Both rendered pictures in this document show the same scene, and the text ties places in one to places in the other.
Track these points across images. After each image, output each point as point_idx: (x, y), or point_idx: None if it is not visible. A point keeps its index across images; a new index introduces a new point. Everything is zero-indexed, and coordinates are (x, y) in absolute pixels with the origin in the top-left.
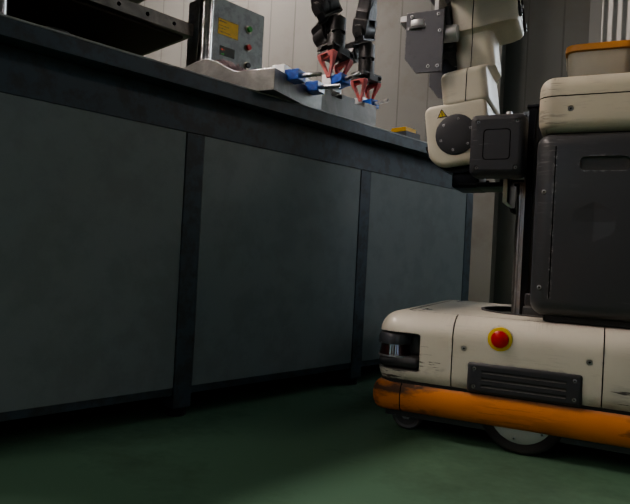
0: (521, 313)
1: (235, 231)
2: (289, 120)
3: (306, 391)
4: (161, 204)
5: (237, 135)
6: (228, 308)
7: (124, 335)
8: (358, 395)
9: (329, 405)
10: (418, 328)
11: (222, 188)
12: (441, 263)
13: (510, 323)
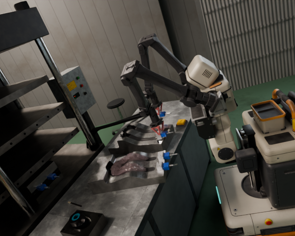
0: (258, 190)
1: (167, 221)
2: None
3: (191, 225)
4: None
5: (156, 198)
6: None
7: None
8: (207, 218)
9: (207, 235)
10: (241, 225)
11: (160, 217)
12: (200, 143)
13: (269, 216)
